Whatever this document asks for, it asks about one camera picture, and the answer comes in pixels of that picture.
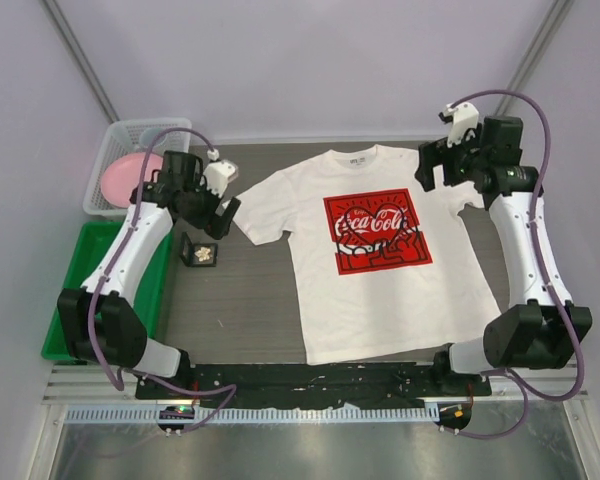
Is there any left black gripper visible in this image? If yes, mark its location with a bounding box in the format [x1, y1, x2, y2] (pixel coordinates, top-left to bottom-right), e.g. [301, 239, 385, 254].
[182, 173, 241, 240]

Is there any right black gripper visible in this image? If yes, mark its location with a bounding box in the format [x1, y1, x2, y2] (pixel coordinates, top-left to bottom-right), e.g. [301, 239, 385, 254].
[415, 124, 489, 193]

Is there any gold flower brooch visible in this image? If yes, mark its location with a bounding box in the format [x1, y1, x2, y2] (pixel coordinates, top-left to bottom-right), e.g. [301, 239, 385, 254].
[195, 246, 213, 263]

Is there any white printed t-shirt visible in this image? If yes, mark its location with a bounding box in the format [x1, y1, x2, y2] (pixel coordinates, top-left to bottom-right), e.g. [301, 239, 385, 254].
[234, 145, 500, 365]

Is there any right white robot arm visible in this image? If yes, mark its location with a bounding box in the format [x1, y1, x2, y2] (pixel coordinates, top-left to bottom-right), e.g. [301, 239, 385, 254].
[415, 109, 592, 395]

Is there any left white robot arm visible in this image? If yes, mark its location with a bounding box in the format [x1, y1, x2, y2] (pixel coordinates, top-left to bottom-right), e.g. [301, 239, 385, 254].
[57, 151, 240, 399]

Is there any black brooch box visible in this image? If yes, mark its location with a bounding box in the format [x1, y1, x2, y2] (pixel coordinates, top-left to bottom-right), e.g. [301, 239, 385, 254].
[179, 232, 218, 268]

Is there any green plastic tray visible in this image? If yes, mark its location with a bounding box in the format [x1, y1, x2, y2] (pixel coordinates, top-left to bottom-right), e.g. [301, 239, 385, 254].
[41, 221, 173, 362]

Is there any pink plate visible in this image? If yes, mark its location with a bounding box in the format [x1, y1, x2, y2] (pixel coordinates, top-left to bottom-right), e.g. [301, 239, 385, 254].
[100, 153, 145, 209]

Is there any light blue cup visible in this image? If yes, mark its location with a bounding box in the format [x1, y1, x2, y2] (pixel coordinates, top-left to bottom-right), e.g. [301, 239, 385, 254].
[134, 127, 178, 156]

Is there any white plastic basket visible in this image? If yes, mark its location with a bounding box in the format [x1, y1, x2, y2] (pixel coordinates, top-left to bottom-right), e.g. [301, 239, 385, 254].
[83, 117, 192, 218]

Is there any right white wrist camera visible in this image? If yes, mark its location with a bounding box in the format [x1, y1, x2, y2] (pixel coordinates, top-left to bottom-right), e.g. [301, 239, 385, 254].
[439, 101, 479, 148]

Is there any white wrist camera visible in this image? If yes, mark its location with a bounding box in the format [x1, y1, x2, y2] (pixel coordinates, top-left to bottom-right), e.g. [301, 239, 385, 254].
[203, 159, 239, 197]
[439, 101, 479, 148]

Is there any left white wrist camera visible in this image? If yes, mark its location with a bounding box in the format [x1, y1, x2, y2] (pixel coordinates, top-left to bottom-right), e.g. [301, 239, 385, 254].
[203, 159, 239, 197]

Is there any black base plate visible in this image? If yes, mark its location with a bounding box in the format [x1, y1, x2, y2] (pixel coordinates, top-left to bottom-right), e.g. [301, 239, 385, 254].
[134, 361, 493, 407]

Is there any white slotted cable duct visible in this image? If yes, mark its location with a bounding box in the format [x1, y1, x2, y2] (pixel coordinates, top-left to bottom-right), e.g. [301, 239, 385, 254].
[65, 403, 439, 425]

